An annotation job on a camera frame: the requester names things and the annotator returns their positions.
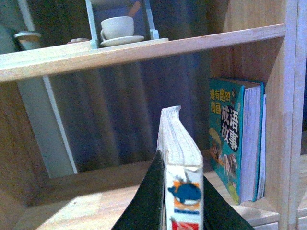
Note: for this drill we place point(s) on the teal comic idiom book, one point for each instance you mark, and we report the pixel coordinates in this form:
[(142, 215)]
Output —
[(236, 108)]

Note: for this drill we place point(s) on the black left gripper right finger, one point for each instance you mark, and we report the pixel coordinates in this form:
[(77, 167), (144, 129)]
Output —
[(218, 214)]

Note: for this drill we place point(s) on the white ceramic saucer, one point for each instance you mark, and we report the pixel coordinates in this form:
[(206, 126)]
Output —
[(122, 40)]

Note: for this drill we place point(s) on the white ceramic cup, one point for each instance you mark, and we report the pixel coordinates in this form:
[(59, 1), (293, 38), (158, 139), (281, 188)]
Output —
[(117, 27)]

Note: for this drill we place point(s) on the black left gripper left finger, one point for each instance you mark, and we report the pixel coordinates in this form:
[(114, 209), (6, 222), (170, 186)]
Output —
[(146, 210)]

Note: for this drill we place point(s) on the white whale spine book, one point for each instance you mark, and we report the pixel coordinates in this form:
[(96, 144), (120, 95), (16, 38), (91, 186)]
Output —
[(183, 173)]

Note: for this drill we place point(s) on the grey metal table leg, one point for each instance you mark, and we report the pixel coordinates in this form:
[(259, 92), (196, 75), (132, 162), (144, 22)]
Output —
[(42, 110)]

